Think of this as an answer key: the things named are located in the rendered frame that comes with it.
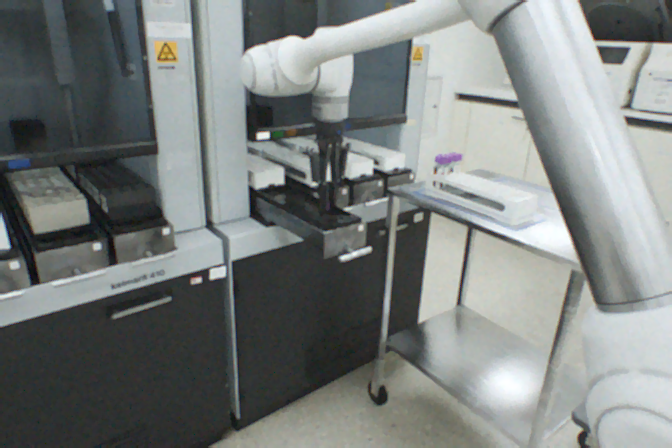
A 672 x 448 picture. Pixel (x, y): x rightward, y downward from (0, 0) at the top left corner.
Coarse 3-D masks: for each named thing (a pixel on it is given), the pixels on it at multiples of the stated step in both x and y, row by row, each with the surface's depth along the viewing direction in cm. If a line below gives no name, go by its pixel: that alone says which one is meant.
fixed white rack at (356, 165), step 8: (312, 144) 171; (304, 152) 171; (352, 160) 153; (360, 160) 152; (368, 160) 152; (352, 168) 148; (360, 168) 151; (368, 168) 153; (352, 176) 150; (360, 176) 152
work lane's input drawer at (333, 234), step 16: (256, 192) 135; (272, 192) 138; (288, 192) 138; (304, 192) 135; (256, 208) 134; (272, 208) 127; (288, 208) 123; (304, 208) 126; (320, 208) 127; (336, 208) 124; (288, 224) 122; (304, 224) 116; (320, 224) 113; (336, 224) 113; (352, 224) 116; (320, 240) 112; (336, 240) 113; (352, 240) 117; (352, 256) 112
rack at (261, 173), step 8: (248, 160) 147; (256, 160) 147; (264, 160) 148; (248, 168) 139; (256, 168) 139; (264, 168) 140; (272, 168) 139; (280, 168) 140; (248, 176) 150; (256, 176) 135; (264, 176) 136; (272, 176) 138; (280, 176) 140; (248, 184) 139; (256, 184) 136; (264, 184) 137
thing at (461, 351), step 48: (528, 192) 142; (528, 240) 107; (384, 288) 151; (576, 288) 99; (384, 336) 159; (432, 336) 162; (480, 336) 163; (384, 384) 167; (480, 384) 141; (528, 384) 141; (576, 384) 142; (528, 432) 124
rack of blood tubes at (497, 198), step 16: (432, 176) 133; (448, 176) 133; (464, 176) 133; (432, 192) 134; (448, 192) 130; (464, 192) 131; (480, 192) 121; (496, 192) 121; (512, 192) 121; (480, 208) 122; (496, 208) 125; (512, 208) 114; (528, 208) 117; (512, 224) 115
